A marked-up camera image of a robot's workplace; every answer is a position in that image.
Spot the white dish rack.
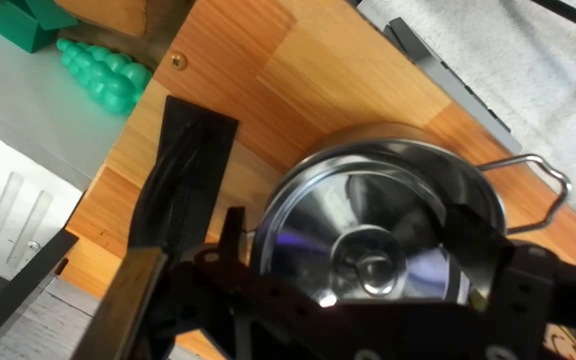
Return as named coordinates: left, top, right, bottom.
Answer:
left=0, top=139, right=82, bottom=279

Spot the green grape toy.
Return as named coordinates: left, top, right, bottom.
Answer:
left=55, top=37, right=151, bottom=115

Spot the green toy block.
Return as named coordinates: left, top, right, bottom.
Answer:
left=0, top=0, right=78, bottom=52

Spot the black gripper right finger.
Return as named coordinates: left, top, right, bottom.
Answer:
left=444, top=201, right=576, bottom=360

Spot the small silver pot with lid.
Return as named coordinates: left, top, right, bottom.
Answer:
left=250, top=122, right=571, bottom=305

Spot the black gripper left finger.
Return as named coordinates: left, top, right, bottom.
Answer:
left=141, top=206, right=316, bottom=360

